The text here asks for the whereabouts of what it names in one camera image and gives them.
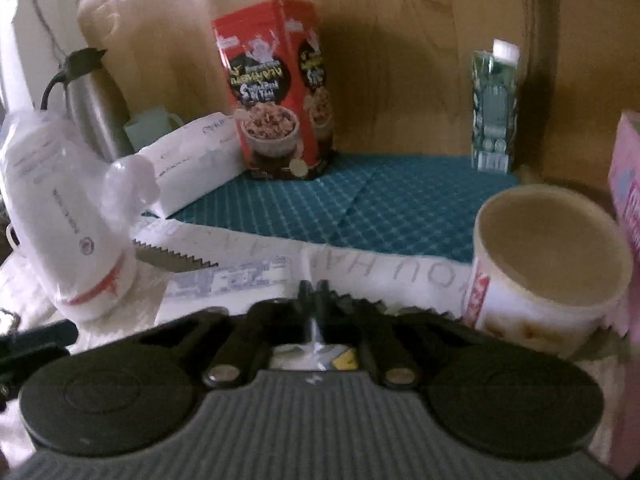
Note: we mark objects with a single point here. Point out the white paper box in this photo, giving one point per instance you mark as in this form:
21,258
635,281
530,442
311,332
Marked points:
190,165

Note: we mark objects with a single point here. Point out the red snack box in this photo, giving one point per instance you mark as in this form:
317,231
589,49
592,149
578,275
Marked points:
265,85

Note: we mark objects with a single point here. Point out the white bottle in plastic bag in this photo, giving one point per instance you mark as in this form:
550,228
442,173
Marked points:
65,230

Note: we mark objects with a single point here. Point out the round peanut can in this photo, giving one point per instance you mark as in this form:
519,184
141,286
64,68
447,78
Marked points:
550,240

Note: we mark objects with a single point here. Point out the beige chevron tablecloth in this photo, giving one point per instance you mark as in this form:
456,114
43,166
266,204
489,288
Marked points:
125,310

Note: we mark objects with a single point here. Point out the pale green cup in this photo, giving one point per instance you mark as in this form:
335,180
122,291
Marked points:
150,127

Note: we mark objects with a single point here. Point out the green drink carton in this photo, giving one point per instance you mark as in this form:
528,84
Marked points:
492,110

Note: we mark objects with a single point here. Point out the teal quilted mat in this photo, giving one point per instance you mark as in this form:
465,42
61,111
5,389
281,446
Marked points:
375,200

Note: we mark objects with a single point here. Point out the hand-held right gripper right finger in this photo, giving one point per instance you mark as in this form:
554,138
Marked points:
345,320

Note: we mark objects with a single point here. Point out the pink tin box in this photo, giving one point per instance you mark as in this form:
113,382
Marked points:
627,200

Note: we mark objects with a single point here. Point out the yellow printed packet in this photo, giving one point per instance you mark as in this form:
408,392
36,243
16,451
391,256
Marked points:
312,355

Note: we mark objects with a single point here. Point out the wooden board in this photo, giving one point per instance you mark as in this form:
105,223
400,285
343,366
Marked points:
400,60

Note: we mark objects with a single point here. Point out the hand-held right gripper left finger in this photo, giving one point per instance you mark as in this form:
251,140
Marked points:
295,320

